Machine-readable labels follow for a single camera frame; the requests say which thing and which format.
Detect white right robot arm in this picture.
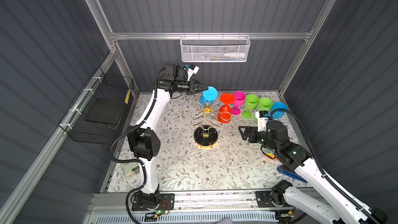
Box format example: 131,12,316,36
238,120,388,224

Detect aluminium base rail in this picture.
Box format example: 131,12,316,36
83,189,318,224

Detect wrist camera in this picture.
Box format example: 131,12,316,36
255,111,269,132
183,64,200,81

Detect floral table mat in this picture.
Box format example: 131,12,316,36
107,91,318,193

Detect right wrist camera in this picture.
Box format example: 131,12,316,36
255,111,269,132

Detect white wire mesh basket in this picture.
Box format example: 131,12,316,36
179,34,251,63

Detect red wine glass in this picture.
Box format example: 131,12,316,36
218,93,235,123

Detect magenta wine glass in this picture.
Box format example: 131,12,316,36
231,91,246,116

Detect black wire basket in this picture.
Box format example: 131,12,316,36
59,69,134,145

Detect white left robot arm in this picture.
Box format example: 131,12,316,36
127,64,208,206

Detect green wine glass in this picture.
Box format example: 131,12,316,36
250,97,273,121
241,94,259,119

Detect right black corrugated cable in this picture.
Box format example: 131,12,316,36
268,108,383,224

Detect pack of coloured markers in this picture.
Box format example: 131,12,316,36
264,152,276,160

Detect white tube in basket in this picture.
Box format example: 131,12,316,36
223,52,246,59

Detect blue wine glass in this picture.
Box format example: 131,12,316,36
269,102,288,120
200,86,218,108

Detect white tape dispenser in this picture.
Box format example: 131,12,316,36
122,163,140,178

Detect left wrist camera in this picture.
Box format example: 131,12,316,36
183,64,200,81

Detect blue stapler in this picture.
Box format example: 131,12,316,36
277,166,307,183

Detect gold wine glass rack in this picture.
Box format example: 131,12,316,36
181,94,221,149

